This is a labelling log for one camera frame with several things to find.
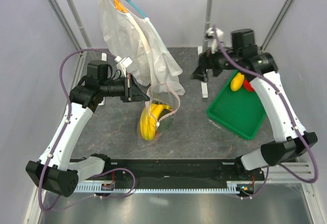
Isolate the dark green toy avocado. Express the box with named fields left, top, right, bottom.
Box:
left=158, top=109, right=174, bottom=132

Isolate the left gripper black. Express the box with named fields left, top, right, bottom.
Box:
left=100, top=73, right=150, bottom=103

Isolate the toy watermelon slice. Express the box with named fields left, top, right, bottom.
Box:
left=155, top=109, right=175, bottom=140

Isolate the yellow toy banana bunch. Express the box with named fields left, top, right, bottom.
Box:
left=139, top=103, right=172, bottom=141

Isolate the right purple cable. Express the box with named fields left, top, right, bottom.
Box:
left=213, top=26, right=319, bottom=200

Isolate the clear zip top bag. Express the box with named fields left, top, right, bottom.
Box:
left=137, top=83, right=181, bottom=143

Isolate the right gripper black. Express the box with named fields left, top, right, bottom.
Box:
left=190, top=41, right=241, bottom=83

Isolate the green plastic tray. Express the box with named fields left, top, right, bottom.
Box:
left=206, top=71, right=266, bottom=140

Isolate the white cable duct strip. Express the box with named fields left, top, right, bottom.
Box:
left=74, top=181, right=240, bottom=194

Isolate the teal clothes hanger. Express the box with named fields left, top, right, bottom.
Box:
left=124, top=0, right=149, bottom=21

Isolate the red toy tomato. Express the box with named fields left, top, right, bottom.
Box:
left=243, top=79, right=254, bottom=92

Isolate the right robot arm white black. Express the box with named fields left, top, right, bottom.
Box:
left=192, top=27, right=318, bottom=180

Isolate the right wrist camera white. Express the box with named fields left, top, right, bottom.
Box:
left=205, top=27, right=224, bottom=54

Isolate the yellow toy mango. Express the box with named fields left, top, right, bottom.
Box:
left=230, top=72, right=245, bottom=92

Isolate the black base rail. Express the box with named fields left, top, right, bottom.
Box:
left=89, top=159, right=265, bottom=190

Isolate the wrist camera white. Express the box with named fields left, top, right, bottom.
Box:
left=114, top=56, right=133, bottom=76
left=205, top=27, right=224, bottom=54

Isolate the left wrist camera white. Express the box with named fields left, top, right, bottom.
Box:
left=114, top=56, right=133, bottom=76

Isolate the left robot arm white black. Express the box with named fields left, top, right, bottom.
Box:
left=26, top=57, right=149, bottom=197

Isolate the white garment on hanger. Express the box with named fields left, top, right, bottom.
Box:
left=99, top=0, right=185, bottom=96

